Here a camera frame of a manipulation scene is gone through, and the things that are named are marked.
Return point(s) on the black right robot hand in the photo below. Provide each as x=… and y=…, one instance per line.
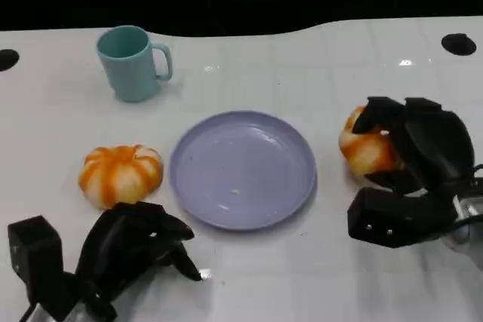
x=437, y=145

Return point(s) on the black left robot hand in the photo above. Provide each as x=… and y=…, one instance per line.
x=120, y=246

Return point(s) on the orange white toy bread roll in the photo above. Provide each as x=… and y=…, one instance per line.
x=120, y=176
x=364, y=152

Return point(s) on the lilac plate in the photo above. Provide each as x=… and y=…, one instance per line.
x=241, y=169

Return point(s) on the pale green mug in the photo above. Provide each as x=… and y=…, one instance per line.
x=128, y=67

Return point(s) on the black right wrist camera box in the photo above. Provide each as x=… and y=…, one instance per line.
x=392, y=216

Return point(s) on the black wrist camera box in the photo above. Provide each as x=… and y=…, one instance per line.
x=34, y=248
x=392, y=216

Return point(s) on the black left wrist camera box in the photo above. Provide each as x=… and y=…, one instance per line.
x=34, y=248

